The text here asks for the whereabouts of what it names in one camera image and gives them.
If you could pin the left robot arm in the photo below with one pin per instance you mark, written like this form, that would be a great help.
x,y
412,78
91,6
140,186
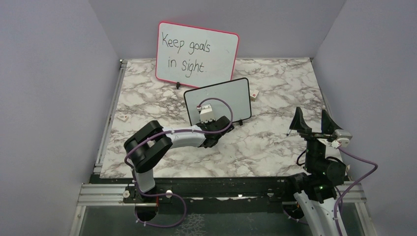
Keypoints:
x,y
149,145

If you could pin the white eraser box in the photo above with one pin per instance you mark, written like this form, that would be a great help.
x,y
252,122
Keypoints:
x,y
253,94

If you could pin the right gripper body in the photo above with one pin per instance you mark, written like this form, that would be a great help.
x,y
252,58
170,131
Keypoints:
x,y
312,136

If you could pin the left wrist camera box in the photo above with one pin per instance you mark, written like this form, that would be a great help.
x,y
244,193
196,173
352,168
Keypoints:
x,y
206,113

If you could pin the black framed small whiteboard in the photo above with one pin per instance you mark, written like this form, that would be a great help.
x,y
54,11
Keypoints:
x,y
236,93

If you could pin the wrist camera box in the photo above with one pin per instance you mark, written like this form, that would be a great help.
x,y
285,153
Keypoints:
x,y
206,113
340,138

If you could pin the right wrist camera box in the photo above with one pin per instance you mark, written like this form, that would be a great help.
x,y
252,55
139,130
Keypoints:
x,y
340,138

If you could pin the pink framed whiteboard with writing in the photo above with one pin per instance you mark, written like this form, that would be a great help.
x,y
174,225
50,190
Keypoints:
x,y
194,56

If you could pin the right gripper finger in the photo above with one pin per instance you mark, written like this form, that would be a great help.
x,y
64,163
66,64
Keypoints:
x,y
328,126
298,123

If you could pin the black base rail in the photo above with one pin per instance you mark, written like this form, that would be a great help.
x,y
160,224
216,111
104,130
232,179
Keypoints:
x,y
200,195

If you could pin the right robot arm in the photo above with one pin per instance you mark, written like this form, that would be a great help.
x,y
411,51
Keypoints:
x,y
315,189

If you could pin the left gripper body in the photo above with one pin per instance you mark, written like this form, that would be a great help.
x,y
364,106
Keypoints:
x,y
207,124

